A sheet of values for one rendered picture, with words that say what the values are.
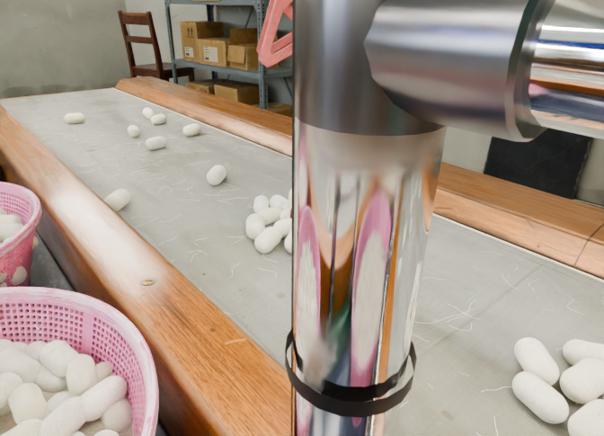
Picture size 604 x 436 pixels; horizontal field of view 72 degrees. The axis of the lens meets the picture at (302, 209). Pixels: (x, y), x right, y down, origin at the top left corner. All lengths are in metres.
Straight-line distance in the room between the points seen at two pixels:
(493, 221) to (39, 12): 4.77
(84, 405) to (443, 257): 0.33
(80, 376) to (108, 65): 4.97
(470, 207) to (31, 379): 0.44
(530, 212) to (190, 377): 0.39
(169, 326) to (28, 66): 4.73
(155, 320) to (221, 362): 0.06
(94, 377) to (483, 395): 0.26
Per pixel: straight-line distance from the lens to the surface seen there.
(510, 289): 0.42
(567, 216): 0.53
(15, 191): 0.59
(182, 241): 0.46
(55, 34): 5.04
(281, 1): 0.48
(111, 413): 0.31
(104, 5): 5.23
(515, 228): 0.50
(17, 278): 0.49
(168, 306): 0.33
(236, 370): 0.27
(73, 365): 0.34
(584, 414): 0.31
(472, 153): 2.58
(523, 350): 0.34
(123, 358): 0.32
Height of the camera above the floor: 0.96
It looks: 26 degrees down
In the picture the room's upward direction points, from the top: 1 degrees clockwise
